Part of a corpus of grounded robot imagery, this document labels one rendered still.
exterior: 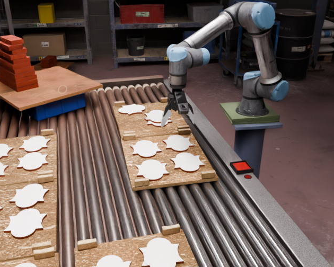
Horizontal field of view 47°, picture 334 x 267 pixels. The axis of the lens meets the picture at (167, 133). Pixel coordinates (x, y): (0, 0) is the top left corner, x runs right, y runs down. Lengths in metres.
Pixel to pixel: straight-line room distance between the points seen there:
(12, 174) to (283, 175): 2.36
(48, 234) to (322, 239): 1.97
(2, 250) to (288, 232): 0.92
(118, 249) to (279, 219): 0.57
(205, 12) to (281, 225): 5.03
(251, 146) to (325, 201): 1.10
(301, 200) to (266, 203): 1.68
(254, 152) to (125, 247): 1.26
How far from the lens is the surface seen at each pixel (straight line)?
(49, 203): 1.49
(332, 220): 3.06
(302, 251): 1.34
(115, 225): 1.37
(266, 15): 1.91
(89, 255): 1.25
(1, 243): 1.37
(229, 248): 1.29
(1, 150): 1.88
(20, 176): 1.68
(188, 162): 1.64
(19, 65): 2.25
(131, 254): 1.24
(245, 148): 2.31
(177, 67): 1.64
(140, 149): 1.75
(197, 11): 6.14
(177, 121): 2.03
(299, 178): 3.43
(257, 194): 1.55
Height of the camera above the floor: 1.79
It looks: 27 degrees down
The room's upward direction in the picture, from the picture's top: straight up
